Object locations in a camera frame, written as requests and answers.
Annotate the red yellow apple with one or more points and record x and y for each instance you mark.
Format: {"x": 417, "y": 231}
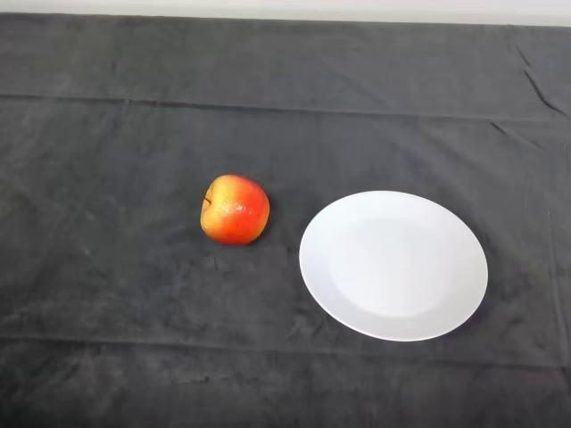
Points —
{"x": 236, "y": 214}

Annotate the white round plate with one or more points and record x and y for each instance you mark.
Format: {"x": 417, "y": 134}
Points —
{"x": 392, "y": 267}

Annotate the black table cloth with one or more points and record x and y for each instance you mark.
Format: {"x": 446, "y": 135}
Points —
{"x": 134, "y": 312}

